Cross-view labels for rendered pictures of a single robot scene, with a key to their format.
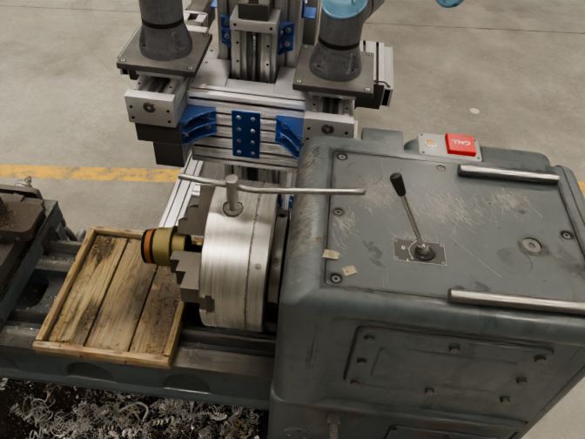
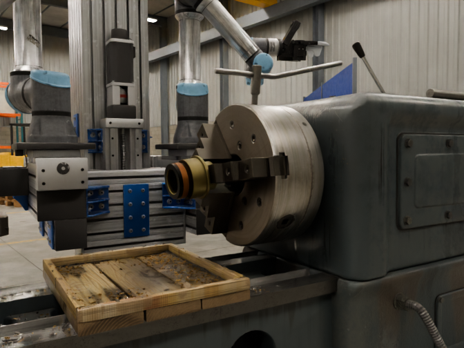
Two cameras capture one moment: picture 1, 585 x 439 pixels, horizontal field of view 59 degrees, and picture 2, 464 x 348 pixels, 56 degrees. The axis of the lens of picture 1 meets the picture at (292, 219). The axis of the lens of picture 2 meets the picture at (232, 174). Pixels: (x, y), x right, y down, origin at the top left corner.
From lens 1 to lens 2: 107 cm
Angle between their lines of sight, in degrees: 52
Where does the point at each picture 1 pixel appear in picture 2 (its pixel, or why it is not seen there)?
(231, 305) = (300, 159)
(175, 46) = (68, 133)
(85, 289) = (87, 286)
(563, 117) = not seen: hidden behind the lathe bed
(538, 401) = not seen: outside the picture
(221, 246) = (271, 114)
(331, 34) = (192, 108)
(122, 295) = (136, 279)
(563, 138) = not seen: hidden behind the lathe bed
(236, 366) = (301, 282)
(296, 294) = (362, 96)
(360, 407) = (415, 268)
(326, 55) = (192, 126)
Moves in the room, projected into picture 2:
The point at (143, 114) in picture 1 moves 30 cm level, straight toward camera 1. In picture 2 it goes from (55, 178) to (126, 181)
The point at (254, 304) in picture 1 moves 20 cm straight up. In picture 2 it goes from (316, 155) to (317, 56)
